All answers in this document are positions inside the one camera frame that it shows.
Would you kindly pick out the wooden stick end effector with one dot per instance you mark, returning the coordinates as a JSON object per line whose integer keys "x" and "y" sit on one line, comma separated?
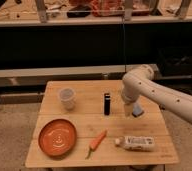
{"x": 128, "y": 109}

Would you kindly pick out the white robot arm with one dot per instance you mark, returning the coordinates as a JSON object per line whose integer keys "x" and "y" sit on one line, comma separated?
{"x": 139, "y": 81}

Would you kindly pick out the black standing eraser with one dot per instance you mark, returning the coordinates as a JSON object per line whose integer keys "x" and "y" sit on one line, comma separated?
{"x": 107, "y": 100}

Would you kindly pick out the blue sponge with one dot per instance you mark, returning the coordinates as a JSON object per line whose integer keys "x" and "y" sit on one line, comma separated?
{"x": 137, "y": 110}

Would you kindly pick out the white plastic bottle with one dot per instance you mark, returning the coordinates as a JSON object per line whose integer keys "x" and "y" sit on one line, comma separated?
{"x": 136, "y": 143}

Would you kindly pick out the orange toy carrot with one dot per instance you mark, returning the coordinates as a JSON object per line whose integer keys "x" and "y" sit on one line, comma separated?
{"x": 95, "y": 142}

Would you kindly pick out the wooden table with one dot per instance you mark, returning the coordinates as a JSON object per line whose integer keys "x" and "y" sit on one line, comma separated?
{"x": 89, "y": 119}

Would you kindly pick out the clear plastic cup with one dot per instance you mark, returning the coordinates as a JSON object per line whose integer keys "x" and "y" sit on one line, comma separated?
{"x": 67, "y": 98}

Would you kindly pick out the orange plate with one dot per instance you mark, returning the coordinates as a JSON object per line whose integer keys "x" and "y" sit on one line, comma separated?
{"x": 57, "y": 137}

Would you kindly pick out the grey metal bench rail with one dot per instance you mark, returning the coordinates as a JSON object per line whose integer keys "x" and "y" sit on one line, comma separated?
{"x": 40, "y": 76}

